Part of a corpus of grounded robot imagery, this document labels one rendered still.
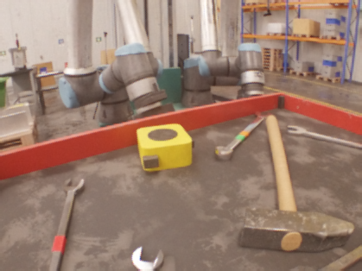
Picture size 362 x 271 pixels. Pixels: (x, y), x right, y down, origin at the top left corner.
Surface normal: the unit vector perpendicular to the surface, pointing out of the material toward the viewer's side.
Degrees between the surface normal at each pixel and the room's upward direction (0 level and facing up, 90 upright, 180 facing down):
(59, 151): 90
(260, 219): 0
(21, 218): 0
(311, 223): 0
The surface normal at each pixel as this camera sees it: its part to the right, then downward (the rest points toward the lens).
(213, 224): -0.03, -0.92
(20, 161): 0.53, 0.32
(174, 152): 0.27, 0.37
